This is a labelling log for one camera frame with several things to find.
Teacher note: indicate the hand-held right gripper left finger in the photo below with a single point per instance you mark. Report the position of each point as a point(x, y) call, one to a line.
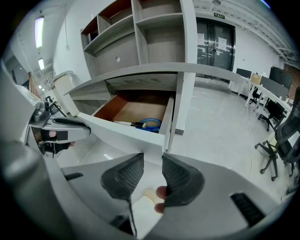
point(122, 180)

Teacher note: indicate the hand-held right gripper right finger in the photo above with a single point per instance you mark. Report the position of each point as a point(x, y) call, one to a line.
point(185, 182)

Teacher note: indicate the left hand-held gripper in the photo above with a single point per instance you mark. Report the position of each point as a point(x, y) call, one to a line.
point(75, 131)

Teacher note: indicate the white desk drawer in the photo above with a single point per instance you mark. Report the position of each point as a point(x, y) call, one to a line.
point(122, 134)

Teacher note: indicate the grey wooden desk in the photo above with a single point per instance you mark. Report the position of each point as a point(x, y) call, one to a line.
point(150, 68)

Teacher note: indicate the white office desk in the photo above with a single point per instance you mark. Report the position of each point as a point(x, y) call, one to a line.
point(279, 99)

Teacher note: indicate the person's left hand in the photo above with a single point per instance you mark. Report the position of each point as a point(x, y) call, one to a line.
point(52, 133)

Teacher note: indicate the person's right hand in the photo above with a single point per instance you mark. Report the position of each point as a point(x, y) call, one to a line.
point(161, 192)

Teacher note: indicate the white rounded counter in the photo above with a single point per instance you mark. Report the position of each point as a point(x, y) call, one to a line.
point(65, 91)

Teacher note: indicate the white card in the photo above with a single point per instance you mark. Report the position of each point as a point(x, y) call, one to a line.
point(145, 215)

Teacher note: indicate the wooden staircase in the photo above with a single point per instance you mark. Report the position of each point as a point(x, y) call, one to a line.
point(33, 85)

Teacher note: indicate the long ceiling light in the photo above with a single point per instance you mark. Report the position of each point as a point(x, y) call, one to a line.
point(39, 31)
point(41, 64)

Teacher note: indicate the small black box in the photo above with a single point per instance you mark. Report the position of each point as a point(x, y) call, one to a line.
point(93, 37)

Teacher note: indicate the black mesh office chair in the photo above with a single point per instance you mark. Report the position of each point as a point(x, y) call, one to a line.
point(286, 133)

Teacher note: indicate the black swivel office chair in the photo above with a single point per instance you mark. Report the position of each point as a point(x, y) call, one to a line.
point(273, 110)

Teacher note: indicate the small black monitor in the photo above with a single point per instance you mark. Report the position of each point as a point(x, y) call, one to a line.
point(243, 73)

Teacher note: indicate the cardboard box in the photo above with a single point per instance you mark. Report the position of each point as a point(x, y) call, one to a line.
point(256, 79)

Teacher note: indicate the black glass double door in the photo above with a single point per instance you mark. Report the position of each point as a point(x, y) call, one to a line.
point(215, 47)

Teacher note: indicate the large black monitor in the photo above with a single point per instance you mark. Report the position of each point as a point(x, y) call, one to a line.
point(280, 77)

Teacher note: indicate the white paper notice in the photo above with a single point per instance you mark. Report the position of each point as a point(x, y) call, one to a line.
point(200, 39)
point(222, 43)

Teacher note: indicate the green exit sign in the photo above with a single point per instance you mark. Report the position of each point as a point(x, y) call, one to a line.
point(219, 16)

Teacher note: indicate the white chair black frame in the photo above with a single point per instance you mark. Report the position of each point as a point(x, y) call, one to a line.
point(55, 109)

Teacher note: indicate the silver fisheye camera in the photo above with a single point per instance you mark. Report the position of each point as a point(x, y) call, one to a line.
point(39, 112)

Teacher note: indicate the white wall conduit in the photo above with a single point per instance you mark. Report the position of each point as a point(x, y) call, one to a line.
point(66, 28)

